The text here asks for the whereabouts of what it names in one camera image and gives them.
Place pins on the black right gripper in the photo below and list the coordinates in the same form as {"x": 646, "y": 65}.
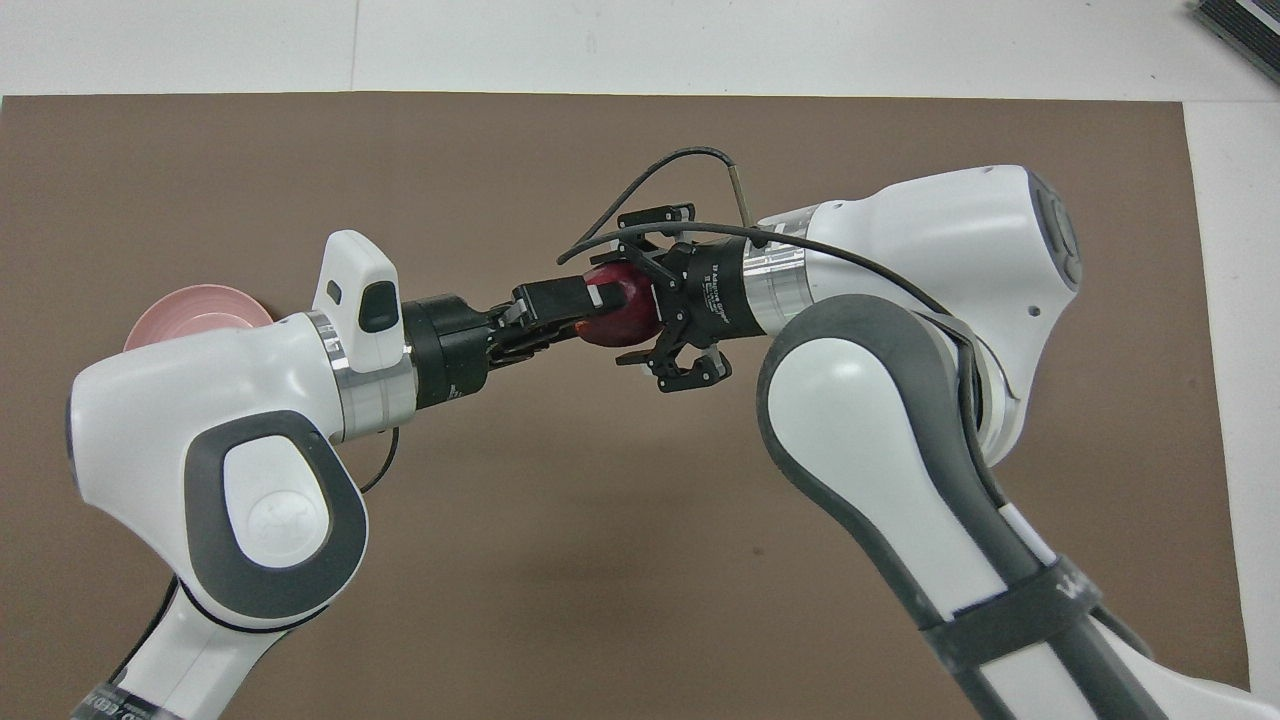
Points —
{"x": 710, "y": 285}

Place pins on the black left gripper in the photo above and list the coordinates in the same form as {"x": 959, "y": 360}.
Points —
{"x": 445, "y": 350}

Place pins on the dark red apple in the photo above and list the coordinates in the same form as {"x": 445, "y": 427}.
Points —
{"x": 625, "y": 325}

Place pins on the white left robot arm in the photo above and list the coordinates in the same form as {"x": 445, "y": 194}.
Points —
{"x": 150, "y": 430}

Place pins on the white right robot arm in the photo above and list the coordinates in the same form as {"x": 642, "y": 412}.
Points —
{"x": 920, "y": 240}

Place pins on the pink plate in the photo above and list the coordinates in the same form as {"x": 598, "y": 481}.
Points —
{"x": 200, "y": 305}

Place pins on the brown table mat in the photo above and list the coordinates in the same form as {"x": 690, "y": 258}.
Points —
{"x": 600, "y": 550}

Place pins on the black slatted equipment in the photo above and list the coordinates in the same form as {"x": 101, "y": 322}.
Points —
{"x": 1250, "y": 25}

